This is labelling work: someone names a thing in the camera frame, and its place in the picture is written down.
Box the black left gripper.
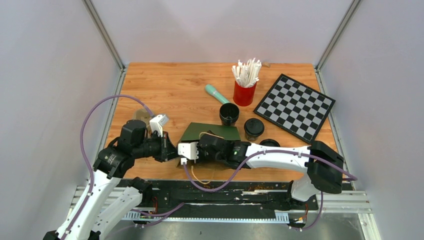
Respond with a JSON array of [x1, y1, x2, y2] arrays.
[[133, 130, 180, 162]]

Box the green paper bag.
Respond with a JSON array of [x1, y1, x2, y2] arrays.
[[177, 122, 243, 185]]

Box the stack of black cups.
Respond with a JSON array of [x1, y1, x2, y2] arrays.
[[219, 102, 240, 126]]

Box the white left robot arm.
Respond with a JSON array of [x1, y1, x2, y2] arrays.
[[44, 117, 178, 240]]

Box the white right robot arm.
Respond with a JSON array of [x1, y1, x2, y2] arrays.
[[197, 134, 344, 209]]

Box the grey cardboard cup carrier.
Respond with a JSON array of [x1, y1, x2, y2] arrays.
[[132, 108, 152, 125]]

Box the teal handheld massager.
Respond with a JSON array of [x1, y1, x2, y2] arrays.
[[204, 84, 230, 104]]

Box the red cup holder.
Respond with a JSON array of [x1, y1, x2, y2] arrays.
[[232, 81, 257, 107]]

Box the white wrapped straws bundle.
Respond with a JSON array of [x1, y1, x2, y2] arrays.
[[231, 58, 262, 88]]

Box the black white chessboard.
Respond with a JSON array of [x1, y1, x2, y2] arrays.
[[253, 74, 336, 144]]

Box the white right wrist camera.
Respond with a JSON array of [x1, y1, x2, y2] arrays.
[[177, 141, 199, 165]]

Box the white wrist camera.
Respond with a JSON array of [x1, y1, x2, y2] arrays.
[[149, 114, 169, 137], [177, 141, 199, 165]]

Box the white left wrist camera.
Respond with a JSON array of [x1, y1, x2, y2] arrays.
[[149, 114, 169, 137]]

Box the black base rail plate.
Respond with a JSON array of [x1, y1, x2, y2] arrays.
[[137, 180, 319, 219]]

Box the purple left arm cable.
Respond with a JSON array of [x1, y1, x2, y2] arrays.
[[62, 94, 157, 240]]

